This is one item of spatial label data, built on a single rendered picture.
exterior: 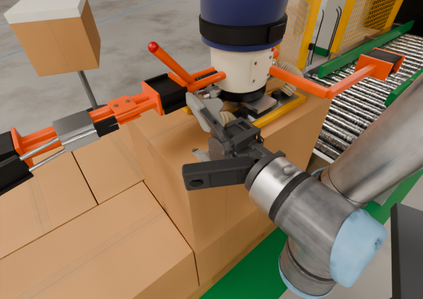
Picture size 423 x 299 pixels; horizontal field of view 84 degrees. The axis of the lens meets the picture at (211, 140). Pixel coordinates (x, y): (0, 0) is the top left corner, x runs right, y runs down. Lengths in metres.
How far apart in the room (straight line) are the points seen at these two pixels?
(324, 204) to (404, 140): 0.13
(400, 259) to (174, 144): 0.65
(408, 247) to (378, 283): 0.83
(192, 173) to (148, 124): 0.39
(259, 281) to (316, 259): 1.12
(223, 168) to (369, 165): 0.21
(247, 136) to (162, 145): 0.30
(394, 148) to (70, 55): 1.88
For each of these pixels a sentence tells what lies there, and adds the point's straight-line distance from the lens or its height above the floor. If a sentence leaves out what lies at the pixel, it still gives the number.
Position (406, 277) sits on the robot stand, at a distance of 0.81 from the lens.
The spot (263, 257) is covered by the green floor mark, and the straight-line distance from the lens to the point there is 1.51.
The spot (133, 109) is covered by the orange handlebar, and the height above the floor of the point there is 1.09.
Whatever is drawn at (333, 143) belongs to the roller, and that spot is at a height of 0.54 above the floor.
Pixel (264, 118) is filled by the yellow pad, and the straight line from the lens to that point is 0.70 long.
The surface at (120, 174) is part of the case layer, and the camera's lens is 1.17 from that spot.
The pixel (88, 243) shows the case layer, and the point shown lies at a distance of 1.03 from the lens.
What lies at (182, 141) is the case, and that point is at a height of 0.94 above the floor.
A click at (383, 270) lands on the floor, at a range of 1.71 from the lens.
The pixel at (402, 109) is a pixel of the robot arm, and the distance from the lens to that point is 0.37.
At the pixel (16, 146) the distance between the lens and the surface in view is 0.54.
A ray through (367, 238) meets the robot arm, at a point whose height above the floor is 1.12.
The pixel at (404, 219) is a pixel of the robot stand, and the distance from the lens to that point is 0.91.
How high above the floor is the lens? 1.39
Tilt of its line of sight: 43 degrees down
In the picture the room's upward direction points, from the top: 1 degrees counter-clockwise
